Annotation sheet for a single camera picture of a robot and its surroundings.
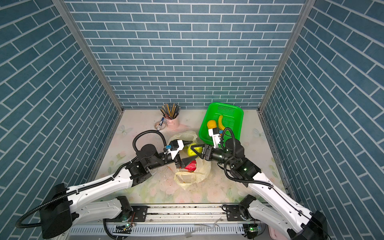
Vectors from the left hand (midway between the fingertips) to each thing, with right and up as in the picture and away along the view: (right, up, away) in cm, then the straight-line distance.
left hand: (193, 150), depth 65 cm
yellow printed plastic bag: (-4, -17, +11) cm, 20 cm away
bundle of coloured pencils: (-18, +20, +40) cm, 48 cm away
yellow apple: (+11, +11, +39) cm, 42 cm away
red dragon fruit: (-2, -12, +16) cm, 20 cm away
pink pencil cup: (-16, +11, +37) cm, 42 cm away
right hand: (-1, +1, +1) cm, 2 cm away
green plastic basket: (+29, +15, +51) cm, 60 cm away
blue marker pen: (-26, +11, +43) cm, 51 cm away
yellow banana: (+18, +12, +44) cm, 49 cm away
